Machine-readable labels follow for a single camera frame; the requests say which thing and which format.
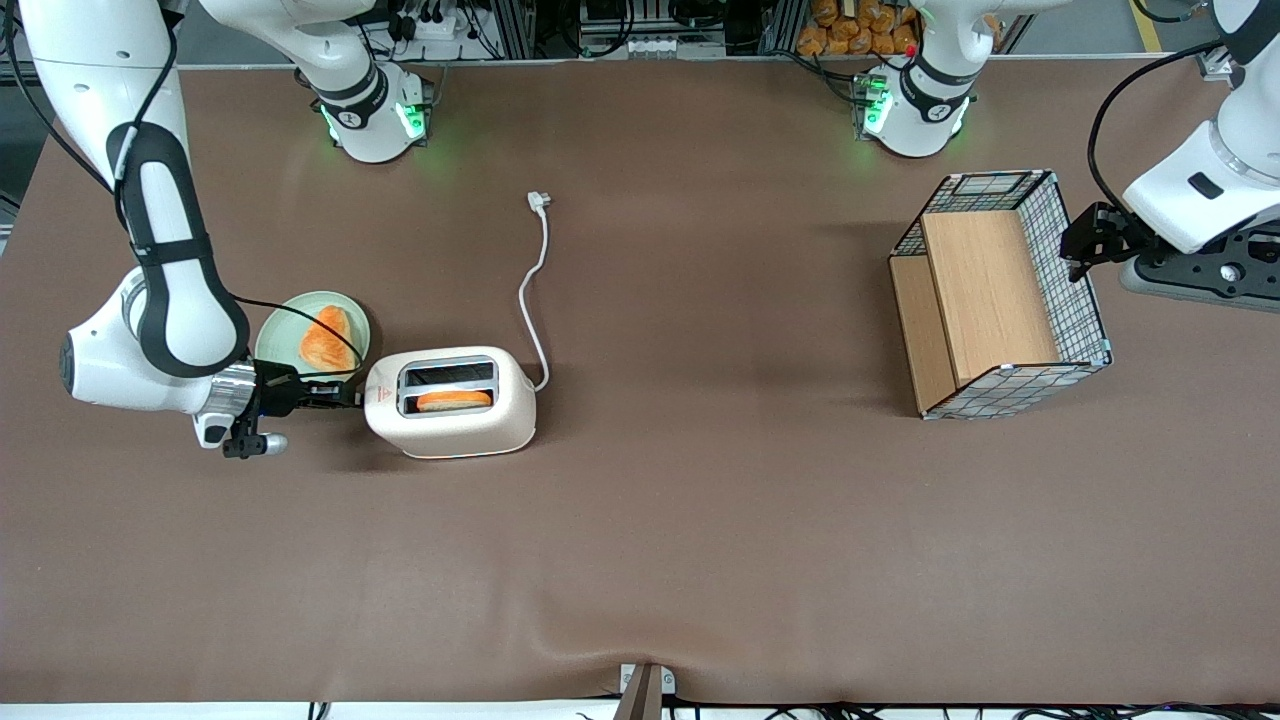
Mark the light green round plate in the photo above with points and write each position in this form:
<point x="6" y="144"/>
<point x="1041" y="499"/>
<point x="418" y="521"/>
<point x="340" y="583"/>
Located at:
<point x="285" y="325"/>

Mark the metal front camera mount bracket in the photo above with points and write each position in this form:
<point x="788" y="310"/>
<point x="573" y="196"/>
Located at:
<point x="645" y="690"/>

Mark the brown table cover mat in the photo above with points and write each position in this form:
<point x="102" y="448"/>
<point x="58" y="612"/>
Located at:
<point x="700" y="520"/>

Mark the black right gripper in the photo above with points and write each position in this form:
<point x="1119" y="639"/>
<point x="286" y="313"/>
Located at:
<point x="277" y="389"/>

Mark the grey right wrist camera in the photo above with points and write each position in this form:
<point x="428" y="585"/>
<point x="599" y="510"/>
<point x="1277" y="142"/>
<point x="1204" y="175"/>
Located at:
<point x="245" y="440"/>

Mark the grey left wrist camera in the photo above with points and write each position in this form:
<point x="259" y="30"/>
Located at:
<point x="1200" y="285"/>

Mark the triangular golden bread piece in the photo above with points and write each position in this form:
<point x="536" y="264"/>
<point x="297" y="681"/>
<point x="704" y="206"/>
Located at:
<point x="327" y="345"/>

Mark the white two-slot toaster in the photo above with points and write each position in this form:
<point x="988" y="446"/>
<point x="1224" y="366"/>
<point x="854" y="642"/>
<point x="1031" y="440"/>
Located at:
<point x="460" y="435"/>

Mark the white power strip with plugs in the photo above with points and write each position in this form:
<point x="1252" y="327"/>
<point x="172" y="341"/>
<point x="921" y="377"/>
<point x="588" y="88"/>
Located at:
<point x="430" y="25"/>

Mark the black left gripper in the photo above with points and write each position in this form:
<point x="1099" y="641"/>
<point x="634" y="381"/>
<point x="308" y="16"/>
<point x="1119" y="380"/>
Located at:
<point x="1103" y="235"/>

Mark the pile of orange bread rolls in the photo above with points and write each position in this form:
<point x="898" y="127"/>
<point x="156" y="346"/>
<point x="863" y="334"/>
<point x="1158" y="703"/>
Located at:
<point x="850" y="25"/>

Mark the grey electronics box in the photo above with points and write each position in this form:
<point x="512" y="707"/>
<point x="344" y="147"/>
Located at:
<point x="650" y="30"/>

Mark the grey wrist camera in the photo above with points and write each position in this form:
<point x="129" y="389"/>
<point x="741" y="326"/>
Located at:
<point x="245" y="440"/>
<point x="1200" y="285"/>

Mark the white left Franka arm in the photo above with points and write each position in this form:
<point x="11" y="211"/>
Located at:
<point x="930" y="110"/>

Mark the toast slice in toaster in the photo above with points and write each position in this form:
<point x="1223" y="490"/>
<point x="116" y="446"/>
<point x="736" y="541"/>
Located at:
<point x="453" y="401"/>

